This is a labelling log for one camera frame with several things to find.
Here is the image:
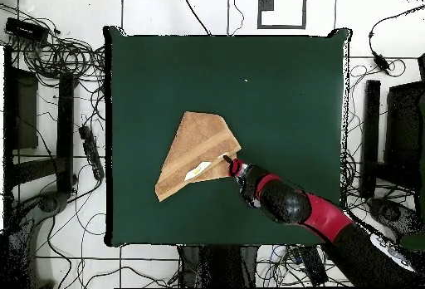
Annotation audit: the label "orange terry towel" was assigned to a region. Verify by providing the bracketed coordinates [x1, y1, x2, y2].
[154, 110, 242, 203]

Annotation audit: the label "dark green table cloth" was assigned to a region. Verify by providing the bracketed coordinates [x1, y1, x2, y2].
[102, 25, 353, 248]

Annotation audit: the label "black box under table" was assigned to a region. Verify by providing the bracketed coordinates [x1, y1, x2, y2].
[177, 244, 259, 289]

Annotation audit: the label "black power strip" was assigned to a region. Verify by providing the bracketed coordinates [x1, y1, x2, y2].
[296, 244, 330, 287]
[78, 125, 106, 181]

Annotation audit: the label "black upright stand bar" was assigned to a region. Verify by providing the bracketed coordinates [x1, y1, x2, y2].
[360, 79, 382, 199]
[55, 72, 76, 194]

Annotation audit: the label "dark grey wheeled base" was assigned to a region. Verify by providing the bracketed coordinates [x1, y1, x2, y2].
[6, 189, 71, 289]
[367, 197, 425, 237]

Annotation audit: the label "black power brick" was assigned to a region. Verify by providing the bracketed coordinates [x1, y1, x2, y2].
[4, 17, 51, 43]

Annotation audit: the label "tangled black cables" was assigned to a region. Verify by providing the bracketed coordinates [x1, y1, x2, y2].
[0, 2, 107, 86]
[340, 59, 408, 213]

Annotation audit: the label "thin black floor cable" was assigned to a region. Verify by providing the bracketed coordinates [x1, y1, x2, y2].
[231, 0, 246, 37]

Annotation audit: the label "grey square floor frame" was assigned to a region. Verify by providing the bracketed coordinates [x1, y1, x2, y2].
[256, 0, 308, 30]

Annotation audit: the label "black stand frame panel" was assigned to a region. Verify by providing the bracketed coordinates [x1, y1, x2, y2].
[383, 81, 425, 191]
[2, 45, 40, 189]

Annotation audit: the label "black adapter with cable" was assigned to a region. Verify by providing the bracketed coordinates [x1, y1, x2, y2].
[368, 3, 425, 75]

